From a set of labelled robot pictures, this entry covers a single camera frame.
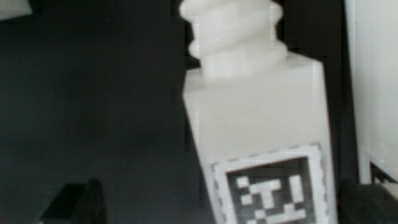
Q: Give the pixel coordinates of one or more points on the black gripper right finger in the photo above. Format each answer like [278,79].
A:
[369,203]

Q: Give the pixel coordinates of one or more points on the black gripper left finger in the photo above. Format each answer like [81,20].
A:
[78,206]

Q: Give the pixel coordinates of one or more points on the white square tabletop part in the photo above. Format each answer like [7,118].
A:
[373,22]

